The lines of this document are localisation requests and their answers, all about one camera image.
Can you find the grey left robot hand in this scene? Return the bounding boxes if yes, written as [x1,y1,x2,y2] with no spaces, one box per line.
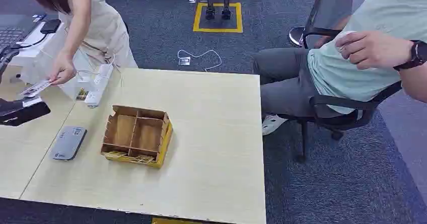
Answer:
[0,45,20,83]

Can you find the person's hand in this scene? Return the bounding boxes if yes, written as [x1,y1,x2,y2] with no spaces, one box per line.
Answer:
[49,50,78,86]

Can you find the person's hand with watch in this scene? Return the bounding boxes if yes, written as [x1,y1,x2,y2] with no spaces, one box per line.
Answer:
[335,31,415,71]

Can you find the white printed card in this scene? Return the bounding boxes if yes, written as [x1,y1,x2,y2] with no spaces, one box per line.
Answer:
[19,79,53,99]

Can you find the wooden compartment box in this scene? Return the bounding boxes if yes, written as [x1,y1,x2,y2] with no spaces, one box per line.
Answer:
[100,105,174,169]

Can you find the white side desk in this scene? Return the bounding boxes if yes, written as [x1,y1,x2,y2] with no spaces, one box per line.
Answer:
[8,21,101,102]

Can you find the person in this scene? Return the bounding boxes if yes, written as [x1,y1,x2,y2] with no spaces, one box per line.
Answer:
[252,0,427,118]
[13,0,138,89]

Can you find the grey laptop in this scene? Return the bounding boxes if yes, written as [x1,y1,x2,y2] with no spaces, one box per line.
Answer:
[0,14,46,49]

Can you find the small yellow black tag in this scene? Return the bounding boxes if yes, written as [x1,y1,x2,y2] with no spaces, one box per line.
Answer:
[76,88,90,102]

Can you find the white power strip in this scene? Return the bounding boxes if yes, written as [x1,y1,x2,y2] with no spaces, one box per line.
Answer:
[84,63,115,109]

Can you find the black wristwatch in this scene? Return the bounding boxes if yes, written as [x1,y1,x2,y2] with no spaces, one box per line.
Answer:
[393,39,427,72]

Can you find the black power bank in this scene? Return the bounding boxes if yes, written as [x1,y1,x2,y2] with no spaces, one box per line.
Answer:
[40,19,62,35]

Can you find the grey chair with chrome base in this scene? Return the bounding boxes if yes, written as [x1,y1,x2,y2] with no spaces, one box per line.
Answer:
[288,0,355,48]

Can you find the black office chair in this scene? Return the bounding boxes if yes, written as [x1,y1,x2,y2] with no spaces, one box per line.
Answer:
[276,27,403,164]

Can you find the grey flat device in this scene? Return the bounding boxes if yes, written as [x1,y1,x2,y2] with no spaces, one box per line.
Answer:
[50,125,88,162]

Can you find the yellow tape square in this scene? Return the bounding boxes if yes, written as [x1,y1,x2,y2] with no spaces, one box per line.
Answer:
[192,2,244,34]

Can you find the yellow tape strip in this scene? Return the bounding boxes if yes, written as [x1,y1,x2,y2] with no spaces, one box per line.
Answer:
[152,217,202,224]

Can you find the black thin cable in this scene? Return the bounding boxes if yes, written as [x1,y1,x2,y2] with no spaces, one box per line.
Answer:
[16,32,50,50]

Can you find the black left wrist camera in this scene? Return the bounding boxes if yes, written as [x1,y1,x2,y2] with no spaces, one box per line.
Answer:
[0,97,51,127]

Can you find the white floor cable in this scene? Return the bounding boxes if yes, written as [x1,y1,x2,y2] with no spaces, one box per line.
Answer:
[177,49,223,72]

